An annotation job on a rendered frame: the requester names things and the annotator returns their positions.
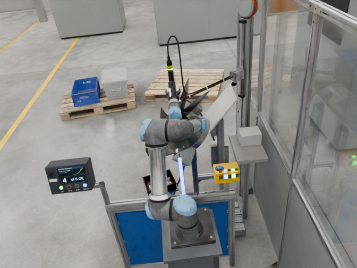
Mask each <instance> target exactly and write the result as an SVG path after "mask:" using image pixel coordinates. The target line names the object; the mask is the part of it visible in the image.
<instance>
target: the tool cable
mask: <svg viewBox="0 0 357 268"><path fill-rule="evenodd" d="M172 37H174V38H175V39H176V41H177V46H178V53H179V58H180V68H181V78H182V86H183V90H184V92H185V93H186V91H185V89H184V83H183V74H182V64H181V55H180V47H179V42H178V39H177V38H176V37H175V36H173V35H172V36H170V37H169V39H168V42H167V55H168V56H169V50H168V44H169V40H170V39H171V38H172ZM229 77H230V76H228V77H226V78H224V79H222V80H223V81H224V80H225V79H227V78H229ZM222 80H220V81H222ZM220 81H217V82H215V83H213V84H211V85H208V86H205V87H204V88H202V89H200V90H197V91H195V92H192V93H186V94H187V95H188V96H189V97H190V95H191V94H194V93H196V92H199V91H201V90H203V89H205V88H206V89H207V90H208V87H210V86H212V85H214V84H216V83H218V82H220ZM223 83H224V82H223Z"/></svg>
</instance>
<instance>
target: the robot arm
mask: <svg viewBox="0 0 357 268"><path fill-rule="evenodd" d="M180 93H181V90H180V88H179V87H178V86H176V85H175V81H169V82H168V87H167V88H166V90H165V94H166V95H167V96H168V116H169V119H154V118H153V119H146V120H144V121H143V123H142V125H141V129H140V139H141V141H143V142H145V146H146V147H147V148H148V152H149V167H150V183H151V193H150V194H149V197H148V198H147V199H146V205H145V209H146V214H147V216H148V218H150V219H153V220H163V221H176V222H177V224H176V227H175V232H176V236H177V238H178V239H179V240H180V241H182V242H195V241H197V240H198V239H199V238H200V237H201V236H202V234H203V226H202V224H201V222H200V221H199V219H198V212H197V205H196V202H195V200H194V199H193V198H192V197H191V196H189V195H179V196H176V197H175V198H171V194H170V193H169V192H168V191H167V172H166V153H165V148H166V147H167V145H168V142H177V141H181V140H185V139H187V138H190V137H191V136H192V135H193V133H195V132H197V131H206V128H207V121H206V120H205V119H182V114H181V107H180V106H181V104H180V100H179V94H180Z"/></svg>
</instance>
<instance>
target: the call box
mask: <svg viewBox="0 0 357 268"><path fill-rule="evenodd" d="M219 165H221V166H222V167H223V169H222V173H219V170H217V169H216V167H217V166H219ZM213 168H214V178H215V183H216V184H220V183H230V182H240V169H239V166H238V164H237V162H231V163H221V164H214V165H213ZM235 168H238V171H236V170H235ZM225 169H226V170H227V169H234V171H232V170H231V171H228V170H227V172H224V170H225ZM238 173H239V178H228V179H224V175H228V174H238ZM220 175H222V176H223V179H219V176H220Z"/></svg>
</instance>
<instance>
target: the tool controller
mask: <svg viewBox="0 0 357 268"><path fill-rule="evenodd" d="M45 171H46V175H47V179H48V182H49V186H50V190H51V193H52V195H54V194H64V193H70V192H80V191H90V190H92V189H93V187H94V185H95V183H96V180H95V175H94V170H93V167H92V162H91V157H81V158H72V159H65V160H56V161H50V162H49V164H48V165H47V166H46V167H45ZM66 176H68V179H69V183H66V184H61V180H60V177H66ZM84 183H86V184H87V186H86V187H84V186H83V184H84ZM76 184H78V185H79V188H76V187H75V185H76ZM67 185H71V189H68V188H67ZM60 186H63V187H64V188H63V189H62V190H61V189H59V187H60Z"/></svg>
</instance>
